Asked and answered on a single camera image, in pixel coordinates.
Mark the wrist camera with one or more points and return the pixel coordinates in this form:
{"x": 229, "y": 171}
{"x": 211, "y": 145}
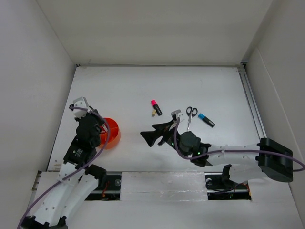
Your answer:
{"x": 177, "y": 116}
{"x": 79, "y": 107}

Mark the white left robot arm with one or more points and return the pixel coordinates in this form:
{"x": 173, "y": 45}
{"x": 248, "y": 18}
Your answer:
{"x": 77, "y": 178}

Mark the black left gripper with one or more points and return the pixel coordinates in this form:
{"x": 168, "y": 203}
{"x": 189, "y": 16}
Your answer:
{"x": 100, "y": 121}

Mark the black handled scissors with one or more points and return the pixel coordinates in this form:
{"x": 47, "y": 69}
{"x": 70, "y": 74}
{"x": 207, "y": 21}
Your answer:
{"x": 191, "y": 112}

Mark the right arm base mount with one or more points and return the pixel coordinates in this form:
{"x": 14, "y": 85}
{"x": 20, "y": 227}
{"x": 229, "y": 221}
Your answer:
{"x": 219, "y": 189}

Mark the aluminium rail right side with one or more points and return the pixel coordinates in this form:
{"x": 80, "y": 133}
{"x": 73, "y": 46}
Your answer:
{"x": 251, "y": 101}

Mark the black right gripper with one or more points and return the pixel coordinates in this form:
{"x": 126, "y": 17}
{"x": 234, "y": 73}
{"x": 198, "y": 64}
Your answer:
{"x": 151, "y": 137}

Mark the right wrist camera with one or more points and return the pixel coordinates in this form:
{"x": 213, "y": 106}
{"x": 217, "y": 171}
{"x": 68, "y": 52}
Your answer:
{"x": 177, "y": 116}

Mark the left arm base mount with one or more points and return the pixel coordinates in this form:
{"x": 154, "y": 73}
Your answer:
{"x": 110, "y": 190}

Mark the blue black highlighter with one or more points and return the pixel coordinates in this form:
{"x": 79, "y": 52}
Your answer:
{"x": 206, "y": 120}

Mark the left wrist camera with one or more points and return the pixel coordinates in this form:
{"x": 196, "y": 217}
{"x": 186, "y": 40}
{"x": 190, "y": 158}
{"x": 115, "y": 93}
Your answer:
{"x": 79, "y": 107}

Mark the orange round divided container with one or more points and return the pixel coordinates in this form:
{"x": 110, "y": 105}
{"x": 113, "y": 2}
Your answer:
{"x": 115, "y": 134}

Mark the pink black highlighter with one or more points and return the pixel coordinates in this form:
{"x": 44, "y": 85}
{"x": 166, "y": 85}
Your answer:
{"x": 156, "y": 107}

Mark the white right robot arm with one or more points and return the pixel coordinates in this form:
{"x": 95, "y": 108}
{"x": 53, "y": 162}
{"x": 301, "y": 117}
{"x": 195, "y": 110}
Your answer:
{"x": 241, "y": 163}

